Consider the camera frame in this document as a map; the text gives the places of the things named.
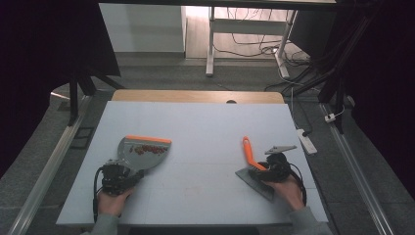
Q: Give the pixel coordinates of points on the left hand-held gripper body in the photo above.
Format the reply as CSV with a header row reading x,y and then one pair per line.
x,y
114,178

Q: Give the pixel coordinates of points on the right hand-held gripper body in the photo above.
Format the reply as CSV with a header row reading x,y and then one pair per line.
x,y
277,164

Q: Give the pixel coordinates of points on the grey dustpan with orange edge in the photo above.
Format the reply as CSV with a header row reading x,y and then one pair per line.
x,y
147,158

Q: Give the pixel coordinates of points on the pile of red green beans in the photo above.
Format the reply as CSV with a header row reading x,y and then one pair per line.
x,y
148,149

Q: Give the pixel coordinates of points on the person's left hand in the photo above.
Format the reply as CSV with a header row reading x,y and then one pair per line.
x,y
112,202

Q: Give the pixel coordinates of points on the person's right hand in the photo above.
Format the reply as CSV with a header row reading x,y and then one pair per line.
x,y
288,192

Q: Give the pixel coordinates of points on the white power strip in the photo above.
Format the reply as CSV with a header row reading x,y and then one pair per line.
x,y
306,142

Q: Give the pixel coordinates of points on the white table cover board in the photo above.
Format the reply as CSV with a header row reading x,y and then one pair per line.
x,y
202,130

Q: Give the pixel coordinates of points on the small white adapter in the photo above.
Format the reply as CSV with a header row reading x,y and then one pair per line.
x,y
330,117

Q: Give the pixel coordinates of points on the black tripod stand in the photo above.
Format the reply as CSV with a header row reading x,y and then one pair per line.
x,y
336,88
74,98

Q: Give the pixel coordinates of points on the wooden table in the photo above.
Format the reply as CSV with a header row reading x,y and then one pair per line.
x,y
195,96

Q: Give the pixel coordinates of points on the black curtain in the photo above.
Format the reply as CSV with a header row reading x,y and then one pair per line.
x,y
42,65
381,81

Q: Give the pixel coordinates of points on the white cabinet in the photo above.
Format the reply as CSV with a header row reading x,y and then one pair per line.
x,y
143,27

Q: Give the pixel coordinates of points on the aluminium rail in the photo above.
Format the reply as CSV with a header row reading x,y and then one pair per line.
x,y
355,166
49,166

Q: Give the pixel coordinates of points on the white metal desk frame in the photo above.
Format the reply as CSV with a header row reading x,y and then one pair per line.
x,y
248,26

